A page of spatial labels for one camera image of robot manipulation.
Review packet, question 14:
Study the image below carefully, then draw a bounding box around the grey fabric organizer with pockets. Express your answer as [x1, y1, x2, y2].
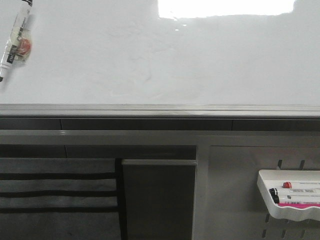
[0, 157, 128, 240]

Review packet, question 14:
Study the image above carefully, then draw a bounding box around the pink item in tray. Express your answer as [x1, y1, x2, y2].
[277, 203, 320, 209]

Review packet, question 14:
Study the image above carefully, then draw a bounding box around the white whiteboard marker with magnet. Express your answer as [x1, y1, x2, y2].
[0, 0, 33, 82]

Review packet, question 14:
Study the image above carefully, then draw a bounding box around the dark grey board panel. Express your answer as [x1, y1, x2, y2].
[123, 163, 196, 240]

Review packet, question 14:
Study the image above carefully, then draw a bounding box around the red-capped whiteboard marker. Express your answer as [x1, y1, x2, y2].
[282, 181, 320, 189]

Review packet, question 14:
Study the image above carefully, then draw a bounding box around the white plastic marker tray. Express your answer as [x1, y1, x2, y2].
[257, 169, 320, 222]

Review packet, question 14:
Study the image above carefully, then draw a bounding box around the white pegboard panel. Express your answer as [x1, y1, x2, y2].
[197, 146, 320, 240]

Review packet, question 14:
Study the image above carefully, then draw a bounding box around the black-capped whiteboard marker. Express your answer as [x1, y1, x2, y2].
[269, 188, 320, 205]

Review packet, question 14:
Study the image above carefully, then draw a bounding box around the white whiteboard with aluminium frame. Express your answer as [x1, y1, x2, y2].
[0, 0, 320, 118]

